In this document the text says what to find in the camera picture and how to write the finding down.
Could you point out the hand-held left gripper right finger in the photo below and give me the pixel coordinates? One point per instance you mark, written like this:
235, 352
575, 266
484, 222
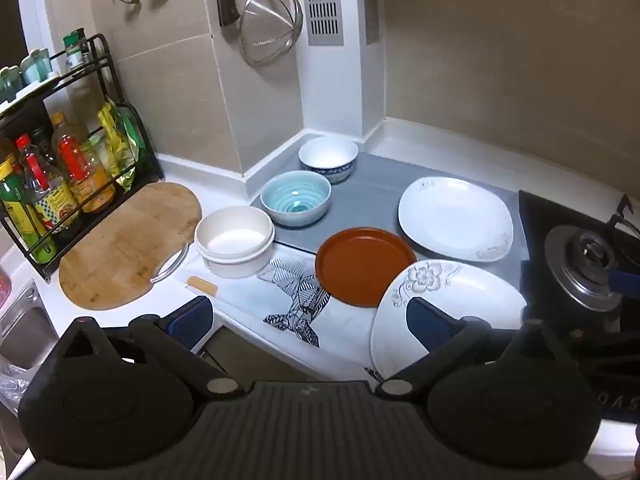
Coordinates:
429, 321

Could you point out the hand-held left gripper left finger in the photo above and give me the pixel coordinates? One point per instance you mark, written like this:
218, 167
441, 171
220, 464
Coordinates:
191, 318

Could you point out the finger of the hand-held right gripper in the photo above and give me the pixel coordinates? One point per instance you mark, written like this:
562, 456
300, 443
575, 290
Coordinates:
624, 281

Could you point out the white plate with large flower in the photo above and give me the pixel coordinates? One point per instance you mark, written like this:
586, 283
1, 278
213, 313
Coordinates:
480, 290

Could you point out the brown round plate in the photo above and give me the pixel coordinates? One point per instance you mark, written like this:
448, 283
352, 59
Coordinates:
362, 265

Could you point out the white plate with small print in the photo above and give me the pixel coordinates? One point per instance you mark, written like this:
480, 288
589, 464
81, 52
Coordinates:
452, 215

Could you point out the teal striped bowl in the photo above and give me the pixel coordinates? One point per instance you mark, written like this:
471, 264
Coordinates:
295, 199

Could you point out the white bowl with blue rim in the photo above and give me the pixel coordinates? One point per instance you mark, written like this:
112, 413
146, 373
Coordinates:
327, 152

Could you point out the large gas burner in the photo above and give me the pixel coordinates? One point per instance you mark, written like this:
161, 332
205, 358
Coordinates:
580, 260

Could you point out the black pot support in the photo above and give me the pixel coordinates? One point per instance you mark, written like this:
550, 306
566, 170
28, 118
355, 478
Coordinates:
622, 215

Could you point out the wooden cutting board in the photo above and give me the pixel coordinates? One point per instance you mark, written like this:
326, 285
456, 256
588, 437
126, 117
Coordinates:
125, 245

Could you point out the black glass gas stove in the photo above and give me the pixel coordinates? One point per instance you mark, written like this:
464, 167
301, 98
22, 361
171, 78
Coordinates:
537, 220

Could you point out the white cloth with black print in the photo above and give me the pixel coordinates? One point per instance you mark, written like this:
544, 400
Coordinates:
300, 305

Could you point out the grey mat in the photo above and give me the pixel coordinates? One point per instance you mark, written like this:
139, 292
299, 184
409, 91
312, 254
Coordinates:
372, 200

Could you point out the steel sink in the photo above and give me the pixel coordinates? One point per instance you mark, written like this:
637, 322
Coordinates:
22, 325

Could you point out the orange cap oil bottle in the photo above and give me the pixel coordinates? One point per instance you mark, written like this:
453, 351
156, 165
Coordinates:
82, 170

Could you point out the red cap sauce bottle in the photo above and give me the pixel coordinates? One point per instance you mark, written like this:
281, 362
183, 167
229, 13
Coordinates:
47, 195

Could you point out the clear plastic bag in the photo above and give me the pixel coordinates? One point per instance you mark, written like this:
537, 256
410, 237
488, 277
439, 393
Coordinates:
12, 382

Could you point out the green food packet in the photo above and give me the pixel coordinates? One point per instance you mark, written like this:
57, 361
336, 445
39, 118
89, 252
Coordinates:
131, 132

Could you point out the yellow food packet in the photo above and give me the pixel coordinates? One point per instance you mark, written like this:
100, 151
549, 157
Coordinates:
111, 140

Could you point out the green yellow label bottle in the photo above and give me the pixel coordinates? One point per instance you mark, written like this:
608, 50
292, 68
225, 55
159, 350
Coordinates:
17, 210

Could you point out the dark glass bottle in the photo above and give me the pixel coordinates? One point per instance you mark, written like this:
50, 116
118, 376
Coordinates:
42, 142

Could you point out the green cap spice jar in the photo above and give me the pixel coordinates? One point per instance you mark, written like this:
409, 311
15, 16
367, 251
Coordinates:
76, 50

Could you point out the teal seasoning container set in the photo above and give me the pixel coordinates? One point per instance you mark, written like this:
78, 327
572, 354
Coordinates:
30, 67

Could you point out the metal mesh strainer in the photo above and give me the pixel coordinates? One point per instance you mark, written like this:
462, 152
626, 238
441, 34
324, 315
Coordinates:
270, 25

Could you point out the narrow grey vent grille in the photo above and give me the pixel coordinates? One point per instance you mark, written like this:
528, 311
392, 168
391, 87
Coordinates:
371, 0

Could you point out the wide grey vent grille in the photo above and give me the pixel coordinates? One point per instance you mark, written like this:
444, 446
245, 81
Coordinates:
324, 0

